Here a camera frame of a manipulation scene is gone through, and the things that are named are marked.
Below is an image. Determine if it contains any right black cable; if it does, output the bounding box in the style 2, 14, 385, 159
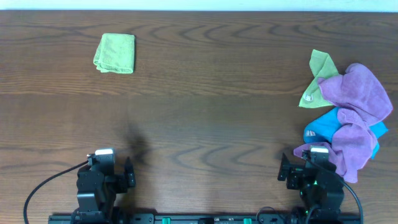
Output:
302, 151, 364, 224

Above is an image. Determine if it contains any blue cloth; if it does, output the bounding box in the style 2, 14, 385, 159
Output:
303, 107, 388, 159

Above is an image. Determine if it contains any crumpled purple cloth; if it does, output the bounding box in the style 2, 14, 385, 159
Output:
318, 63, 393, 126

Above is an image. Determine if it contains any purple cloth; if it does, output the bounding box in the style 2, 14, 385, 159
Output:
318, 63, 393, 126
293, 121, 377, 183

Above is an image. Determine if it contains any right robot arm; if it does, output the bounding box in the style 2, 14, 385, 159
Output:
277, 150, 345, 224

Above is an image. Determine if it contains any folded green cloth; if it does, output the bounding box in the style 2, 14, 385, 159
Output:
93, 33, 136, 74

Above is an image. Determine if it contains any crumpled green cloth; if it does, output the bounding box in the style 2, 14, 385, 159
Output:
298, 49, 338, 108

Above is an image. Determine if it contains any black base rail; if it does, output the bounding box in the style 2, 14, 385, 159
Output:
48, 213, 361, 224

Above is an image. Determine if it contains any left black cable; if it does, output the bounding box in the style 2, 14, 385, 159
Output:
23, 160, 90, 224

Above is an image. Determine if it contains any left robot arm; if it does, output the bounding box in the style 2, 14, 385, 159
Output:
70, 152, 136, 224

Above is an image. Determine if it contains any black cable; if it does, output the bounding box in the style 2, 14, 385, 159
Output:
23, 160, 90, 224
302, 151, 364, 224

